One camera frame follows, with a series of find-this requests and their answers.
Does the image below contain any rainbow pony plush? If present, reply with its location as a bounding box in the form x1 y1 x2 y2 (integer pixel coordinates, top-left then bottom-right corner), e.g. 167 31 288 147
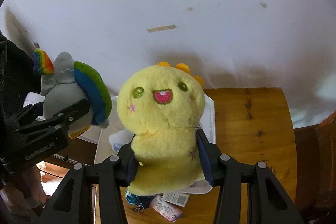
33 50 112 139

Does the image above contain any small white barcode box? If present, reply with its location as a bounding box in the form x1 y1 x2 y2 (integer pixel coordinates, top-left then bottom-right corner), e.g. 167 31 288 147
162 192 190 207

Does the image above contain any teal patterned pouch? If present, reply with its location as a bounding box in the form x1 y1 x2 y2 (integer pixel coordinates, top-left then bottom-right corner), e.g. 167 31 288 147
125 189 155 214

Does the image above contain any pink tissue packet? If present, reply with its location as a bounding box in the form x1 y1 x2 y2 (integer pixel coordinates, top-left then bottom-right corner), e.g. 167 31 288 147
150 195 183 222

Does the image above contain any yellow plush toy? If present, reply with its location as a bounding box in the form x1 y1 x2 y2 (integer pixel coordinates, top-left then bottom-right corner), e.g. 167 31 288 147
117 62 205 196

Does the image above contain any left hand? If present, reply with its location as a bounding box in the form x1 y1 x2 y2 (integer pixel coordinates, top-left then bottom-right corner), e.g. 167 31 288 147
1 165 46 214

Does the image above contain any white plastic storage bin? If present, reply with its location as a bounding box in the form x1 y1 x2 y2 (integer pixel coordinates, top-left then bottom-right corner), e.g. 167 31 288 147
94 96 216 194

